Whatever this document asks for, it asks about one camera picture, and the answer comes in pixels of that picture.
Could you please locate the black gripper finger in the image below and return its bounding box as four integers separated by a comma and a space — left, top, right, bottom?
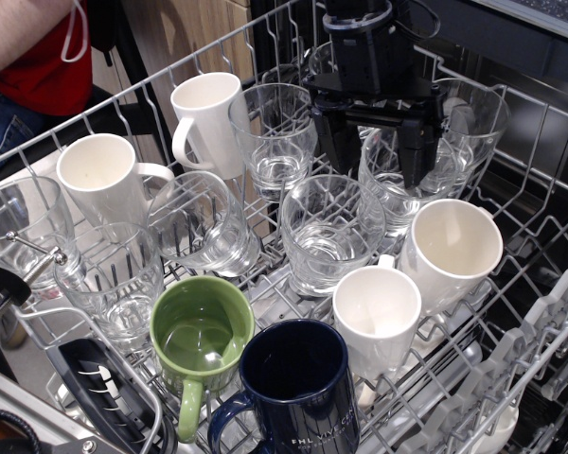
311, 106, 360, 174
397, 118, 441, 188

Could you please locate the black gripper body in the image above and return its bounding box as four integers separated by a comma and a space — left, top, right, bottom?
303, 1, 443, 129

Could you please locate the green ceramic mug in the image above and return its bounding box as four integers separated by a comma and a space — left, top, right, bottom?
150, 276, 255, 444

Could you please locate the small white mug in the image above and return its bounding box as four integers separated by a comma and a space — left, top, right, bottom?
332, 261, 422, 380

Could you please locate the white mug left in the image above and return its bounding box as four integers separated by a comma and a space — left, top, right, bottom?
56, 133, 174, 227

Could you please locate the dark blue printed mug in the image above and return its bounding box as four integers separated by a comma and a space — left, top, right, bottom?
207, 319, 361, 453

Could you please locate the clear glass right middle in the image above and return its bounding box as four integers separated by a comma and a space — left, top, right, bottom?
358, 128, 458, 237

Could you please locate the clear glass back top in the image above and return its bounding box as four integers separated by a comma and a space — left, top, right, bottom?
308, 42, 337, 75

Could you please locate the clear glass centre back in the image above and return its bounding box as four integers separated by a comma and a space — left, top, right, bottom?
228, 83, 318, 203

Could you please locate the clear glass back right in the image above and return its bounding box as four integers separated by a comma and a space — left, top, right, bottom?
435, 78, 510, 197

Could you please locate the large white cup right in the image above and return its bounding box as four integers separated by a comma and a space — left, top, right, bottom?
398, 199, 504, 315

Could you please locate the tilted clear glass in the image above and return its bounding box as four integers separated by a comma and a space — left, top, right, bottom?
147, 170, 260, 277

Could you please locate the clear glass front left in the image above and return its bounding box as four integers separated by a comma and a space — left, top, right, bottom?
55, 222, 165, 354

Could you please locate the person in red shirt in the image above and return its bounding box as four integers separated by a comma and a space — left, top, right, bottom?
0, 0, 93, 168

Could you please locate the clear glass far left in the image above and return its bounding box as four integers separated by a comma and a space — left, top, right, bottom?
0, 177, 81, 291

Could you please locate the black clamp with metal screw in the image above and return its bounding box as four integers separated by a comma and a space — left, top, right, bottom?
0, 221, 68, 317

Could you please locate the tall white mug with handle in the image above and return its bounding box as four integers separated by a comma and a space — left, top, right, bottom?
170, 72, 244, 180

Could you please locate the grey wire dishwasher rack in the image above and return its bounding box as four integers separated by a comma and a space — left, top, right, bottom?
0, 1, 568, 453

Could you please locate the black plastic rack handle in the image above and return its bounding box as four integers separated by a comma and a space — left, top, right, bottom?
46, 338, 176, 453

